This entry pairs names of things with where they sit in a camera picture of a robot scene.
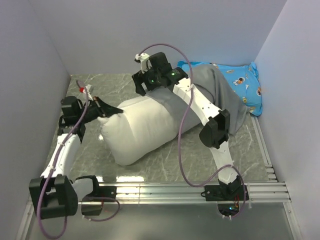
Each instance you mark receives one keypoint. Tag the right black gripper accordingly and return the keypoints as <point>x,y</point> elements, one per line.
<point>139,78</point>

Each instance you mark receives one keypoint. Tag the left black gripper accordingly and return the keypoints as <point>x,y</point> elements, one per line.
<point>103,110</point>

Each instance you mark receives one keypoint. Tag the grey pillowcase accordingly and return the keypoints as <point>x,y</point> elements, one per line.
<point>214,86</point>

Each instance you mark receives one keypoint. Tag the white pillow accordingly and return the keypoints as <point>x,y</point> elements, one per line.
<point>144,125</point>

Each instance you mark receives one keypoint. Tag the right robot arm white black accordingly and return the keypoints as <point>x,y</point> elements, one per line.
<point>215,122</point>

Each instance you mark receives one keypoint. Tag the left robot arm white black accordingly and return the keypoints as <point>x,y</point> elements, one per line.
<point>53,194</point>

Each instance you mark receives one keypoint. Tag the blue cartoon print pillow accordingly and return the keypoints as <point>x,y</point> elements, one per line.
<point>244,81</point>

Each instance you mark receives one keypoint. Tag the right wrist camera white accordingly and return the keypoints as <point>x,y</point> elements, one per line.
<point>144,60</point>

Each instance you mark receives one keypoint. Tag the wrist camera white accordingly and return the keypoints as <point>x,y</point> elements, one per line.
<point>87,92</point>
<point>144,60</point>

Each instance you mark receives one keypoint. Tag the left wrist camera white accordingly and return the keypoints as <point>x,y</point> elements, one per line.
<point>87,92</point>

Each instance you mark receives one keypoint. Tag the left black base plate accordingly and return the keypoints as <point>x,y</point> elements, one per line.
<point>102,193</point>

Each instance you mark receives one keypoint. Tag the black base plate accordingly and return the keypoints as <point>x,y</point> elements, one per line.
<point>224,193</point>
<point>102,193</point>

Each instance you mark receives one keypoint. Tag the aluminium mounting rail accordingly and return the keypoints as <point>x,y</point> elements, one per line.
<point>181,193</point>

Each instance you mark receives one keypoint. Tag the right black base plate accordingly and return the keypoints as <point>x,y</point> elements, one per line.
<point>224,193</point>

